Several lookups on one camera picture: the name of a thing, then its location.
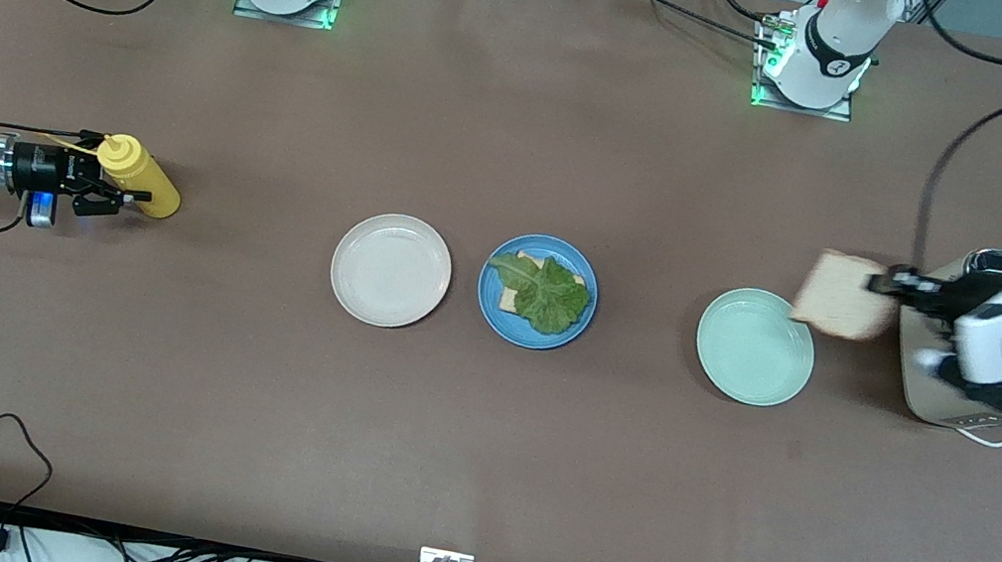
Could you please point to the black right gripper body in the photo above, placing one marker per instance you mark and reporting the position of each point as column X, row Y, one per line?
column 43, row 166

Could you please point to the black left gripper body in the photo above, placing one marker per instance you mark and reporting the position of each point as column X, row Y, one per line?
column 939, row 293

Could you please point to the toasted bread slice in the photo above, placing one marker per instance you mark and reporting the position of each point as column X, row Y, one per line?
column 509, row 300
column 846, row 295

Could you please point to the yellow mustard squeeze bottle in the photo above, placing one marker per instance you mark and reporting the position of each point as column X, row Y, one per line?
column 149, row 185

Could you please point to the green lettuce leaf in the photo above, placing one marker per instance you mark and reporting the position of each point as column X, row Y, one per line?
column 553, row 299

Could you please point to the pale green round plate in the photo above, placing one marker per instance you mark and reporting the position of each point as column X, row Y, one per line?
column 755, row 346

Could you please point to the beige round plate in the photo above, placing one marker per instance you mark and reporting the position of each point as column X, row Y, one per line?
column 392, row 271

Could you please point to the blue round plate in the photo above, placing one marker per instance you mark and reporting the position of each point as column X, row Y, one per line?
column 530, row 339

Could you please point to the beige chrome toaster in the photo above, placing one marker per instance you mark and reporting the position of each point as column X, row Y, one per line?
column 921, row 388

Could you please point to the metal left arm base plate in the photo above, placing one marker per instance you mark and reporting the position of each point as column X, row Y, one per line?
column 795, row 108

